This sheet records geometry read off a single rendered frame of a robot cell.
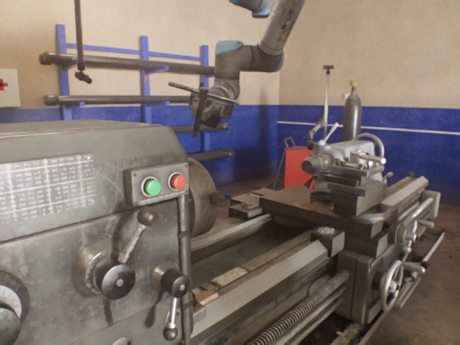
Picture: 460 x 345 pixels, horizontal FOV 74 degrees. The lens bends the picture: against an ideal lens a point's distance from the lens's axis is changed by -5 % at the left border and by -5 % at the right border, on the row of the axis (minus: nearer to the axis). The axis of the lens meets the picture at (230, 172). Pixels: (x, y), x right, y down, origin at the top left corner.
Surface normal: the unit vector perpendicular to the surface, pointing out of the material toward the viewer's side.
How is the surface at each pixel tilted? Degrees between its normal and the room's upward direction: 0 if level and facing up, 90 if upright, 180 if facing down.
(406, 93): 90
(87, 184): 90
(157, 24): 90
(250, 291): 36
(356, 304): 90
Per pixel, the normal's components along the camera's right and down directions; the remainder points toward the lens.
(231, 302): 0.42, -0.70
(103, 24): 0.71, 0.15
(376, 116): -0.70, 0.15
